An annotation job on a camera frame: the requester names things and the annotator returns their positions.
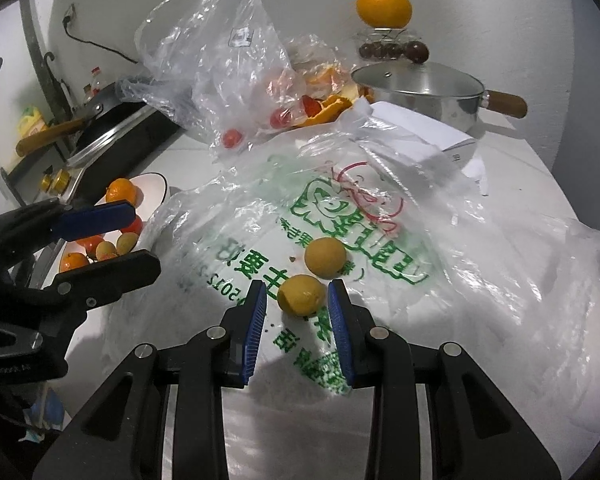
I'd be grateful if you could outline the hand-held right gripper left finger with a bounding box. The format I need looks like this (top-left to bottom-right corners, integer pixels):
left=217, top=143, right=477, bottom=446
left=32, top=280, right=268, bottom=480

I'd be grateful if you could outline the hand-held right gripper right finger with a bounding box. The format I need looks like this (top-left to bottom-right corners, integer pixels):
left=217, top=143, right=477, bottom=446
left=327, top=279, right=563, bottom=480

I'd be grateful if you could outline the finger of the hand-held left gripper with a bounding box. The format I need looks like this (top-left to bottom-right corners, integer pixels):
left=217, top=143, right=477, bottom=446
left=40, top=249, right=162, bottom=311
left=0, top=199, right=137, bottom=266

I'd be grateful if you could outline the small mandarin orange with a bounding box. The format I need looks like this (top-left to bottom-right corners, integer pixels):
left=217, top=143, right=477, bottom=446
left=105, top=178, right=142, bottom=209
left=60, top=252, right=89, bottom=273

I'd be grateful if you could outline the white plate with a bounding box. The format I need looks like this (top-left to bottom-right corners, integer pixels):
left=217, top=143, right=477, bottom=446
left=57, top=172, right=170, bottom=273

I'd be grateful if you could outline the brownish longan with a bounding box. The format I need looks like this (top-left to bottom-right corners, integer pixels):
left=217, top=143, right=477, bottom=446
left=304, top=236, right=347, bottom=277

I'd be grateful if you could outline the printed white plastic bag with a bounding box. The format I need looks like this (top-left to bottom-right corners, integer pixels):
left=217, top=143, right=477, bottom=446
left=102, top=100, right=600, bottom=461

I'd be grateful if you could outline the blue cloth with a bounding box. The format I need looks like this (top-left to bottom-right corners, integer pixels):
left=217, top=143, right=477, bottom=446
left=22, top=385, right=63, bottom=443

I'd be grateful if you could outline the steel gas stove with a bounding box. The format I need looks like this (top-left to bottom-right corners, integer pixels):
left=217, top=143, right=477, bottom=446
left=7, top=80, right=183, bottom=196

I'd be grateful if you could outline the black frying pan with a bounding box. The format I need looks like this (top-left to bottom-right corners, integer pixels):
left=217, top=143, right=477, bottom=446
left=15, top=82, right=153, bottom=158

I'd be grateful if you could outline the clear plastic bag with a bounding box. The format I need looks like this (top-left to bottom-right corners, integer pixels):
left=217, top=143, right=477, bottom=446
left=120, top=0, right=331, bottom=161

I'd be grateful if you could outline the white paper sheet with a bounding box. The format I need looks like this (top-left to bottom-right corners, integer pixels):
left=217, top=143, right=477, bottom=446
left=375, top=102, right=491, bottom=181

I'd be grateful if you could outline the orange peel pile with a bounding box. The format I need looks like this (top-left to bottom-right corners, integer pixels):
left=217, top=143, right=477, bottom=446
left=290, top=62, right=376, bottom=128

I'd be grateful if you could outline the cluster of dark cherries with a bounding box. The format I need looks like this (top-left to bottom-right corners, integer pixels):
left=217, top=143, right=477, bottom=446
left=359, top=40, right=428, bottom=63

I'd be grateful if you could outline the glass jar of dark fruit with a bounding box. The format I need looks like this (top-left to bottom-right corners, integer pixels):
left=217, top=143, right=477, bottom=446
left=356, top=25, right=428, bottom=63

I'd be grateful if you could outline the big orange with leaf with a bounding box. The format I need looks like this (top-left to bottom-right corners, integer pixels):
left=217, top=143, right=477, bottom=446
left=356, top=0, right=412, bottom=28

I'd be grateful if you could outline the black power cable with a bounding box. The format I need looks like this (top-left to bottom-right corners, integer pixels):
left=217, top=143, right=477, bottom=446
left=62, top=4, right=141, bottom=65

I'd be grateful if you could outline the steel pot with wooden handle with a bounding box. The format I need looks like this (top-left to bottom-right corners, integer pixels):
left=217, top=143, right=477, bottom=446
left=351, top=72, right=528, bottom=133

